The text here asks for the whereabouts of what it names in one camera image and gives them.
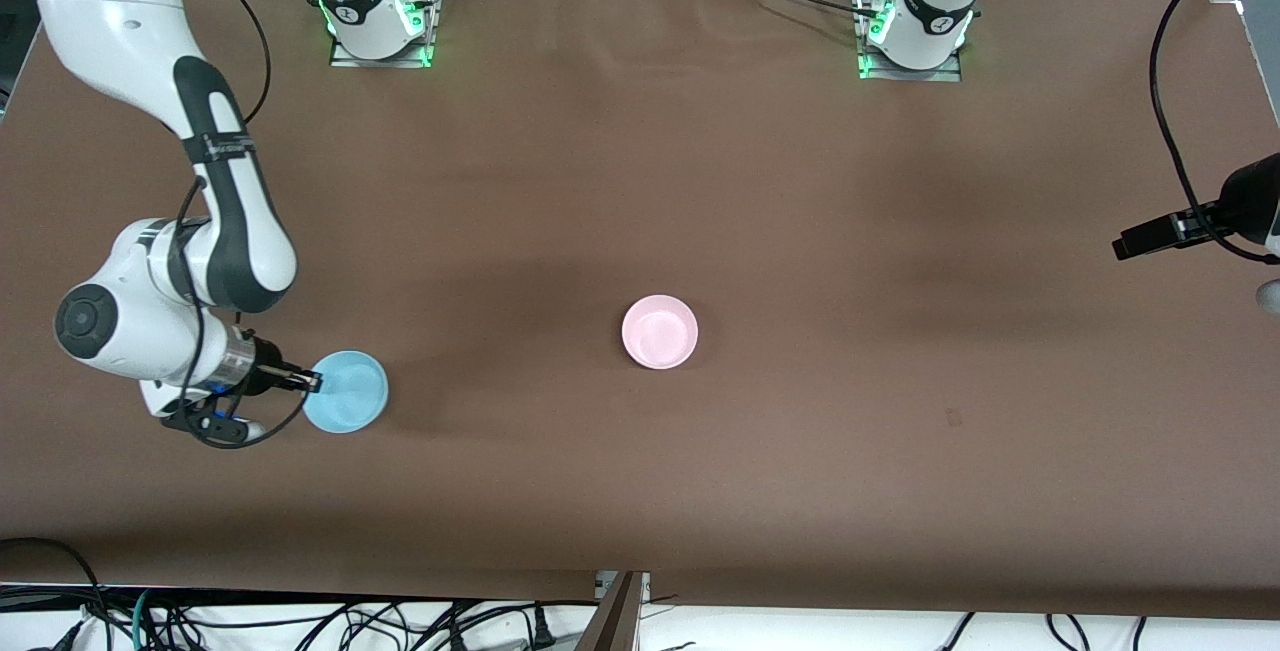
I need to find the light blue bowl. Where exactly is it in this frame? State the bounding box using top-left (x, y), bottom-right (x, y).
top-left (302, 350), bottom-right (390, 434)

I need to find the pink bowl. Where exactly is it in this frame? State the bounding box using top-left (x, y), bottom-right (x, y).
top-left (621, 295), bottom-right (700, 371)

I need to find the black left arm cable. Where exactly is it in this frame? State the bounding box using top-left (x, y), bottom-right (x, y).
top-left (1148, 0), bottom-right (1280, 265)

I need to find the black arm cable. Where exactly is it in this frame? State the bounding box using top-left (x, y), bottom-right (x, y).
top-left (175, 0), bottom-right (311, 450)
top-left (1148, 0), bottom-right (1280, 265)

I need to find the looped black floor cable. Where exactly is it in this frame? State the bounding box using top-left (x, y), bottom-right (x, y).
top-left (0, 537), bottom-right (106, 651)

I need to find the long black floor cable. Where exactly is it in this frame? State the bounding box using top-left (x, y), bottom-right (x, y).
top-left (150, 597), bottom-right (601, 651)

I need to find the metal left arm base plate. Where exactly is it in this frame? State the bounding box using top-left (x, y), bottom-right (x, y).
top-left (855, 0), bottom-right (963, 83)

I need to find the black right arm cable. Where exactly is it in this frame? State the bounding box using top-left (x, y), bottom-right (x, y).
top-left (175, 0), bottom-right (311, 450)

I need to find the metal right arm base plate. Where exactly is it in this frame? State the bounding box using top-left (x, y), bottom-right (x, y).
top-left (328, 0), bottom-right (446, 70)

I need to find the metal table frame post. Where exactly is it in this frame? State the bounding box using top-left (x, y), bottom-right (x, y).
top-left (575, 571), bottom-right (651, 651)

